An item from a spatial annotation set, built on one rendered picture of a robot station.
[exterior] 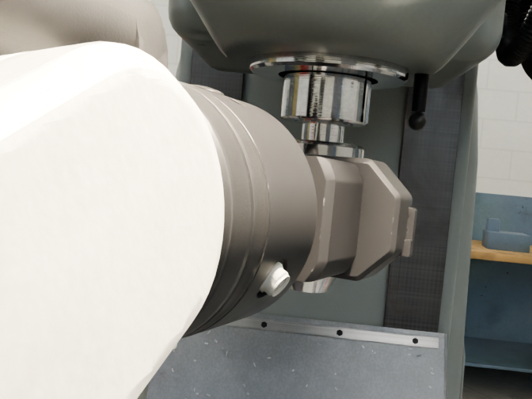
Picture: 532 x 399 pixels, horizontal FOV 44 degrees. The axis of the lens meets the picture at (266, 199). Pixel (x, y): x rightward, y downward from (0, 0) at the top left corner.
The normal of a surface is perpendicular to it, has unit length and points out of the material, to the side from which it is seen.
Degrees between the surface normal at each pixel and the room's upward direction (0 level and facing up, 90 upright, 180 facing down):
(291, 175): 69
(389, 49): 168
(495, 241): 90
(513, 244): 90
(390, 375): 63
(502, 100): 90
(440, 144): 90
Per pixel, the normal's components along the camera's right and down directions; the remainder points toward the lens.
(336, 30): -0.11, 0.86
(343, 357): -0.02, -0.40
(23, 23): 0.79, 0.49
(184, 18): -0.25, 0.49
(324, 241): 0.32, 0.07
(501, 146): -0.07, 0.04
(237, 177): 0.89, -0.21
